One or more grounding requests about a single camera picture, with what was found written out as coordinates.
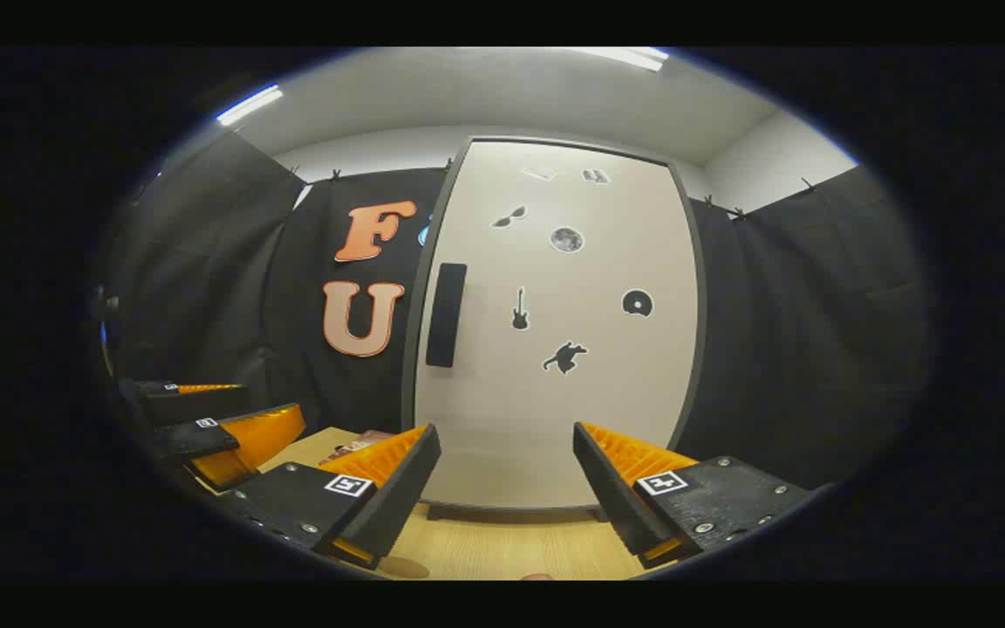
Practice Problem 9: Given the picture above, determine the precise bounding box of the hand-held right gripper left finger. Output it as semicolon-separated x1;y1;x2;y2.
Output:
210;423;442;572

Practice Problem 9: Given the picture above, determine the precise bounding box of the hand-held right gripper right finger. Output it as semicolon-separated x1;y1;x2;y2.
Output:
572;422;817;570

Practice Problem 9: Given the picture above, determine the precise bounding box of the grey cabinet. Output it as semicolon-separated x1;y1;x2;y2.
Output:
400;135;708;522

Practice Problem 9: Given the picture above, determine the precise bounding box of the white cabinet door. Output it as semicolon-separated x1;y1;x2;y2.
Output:
415;140;700;509

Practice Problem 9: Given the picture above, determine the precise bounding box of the black cabinet door handle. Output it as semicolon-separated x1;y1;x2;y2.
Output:
426;263;468;368

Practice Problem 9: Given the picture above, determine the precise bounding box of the stack of books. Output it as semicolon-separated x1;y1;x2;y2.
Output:
319;429;394;465

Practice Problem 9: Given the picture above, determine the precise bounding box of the black backdrop cloth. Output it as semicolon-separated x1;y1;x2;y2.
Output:
97;131;935;489

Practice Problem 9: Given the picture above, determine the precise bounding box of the long ceiling strip light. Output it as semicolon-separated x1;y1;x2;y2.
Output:
215;85;285;127

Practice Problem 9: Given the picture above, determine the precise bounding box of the ceiling light panel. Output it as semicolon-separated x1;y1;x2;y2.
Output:
572;47;671;72

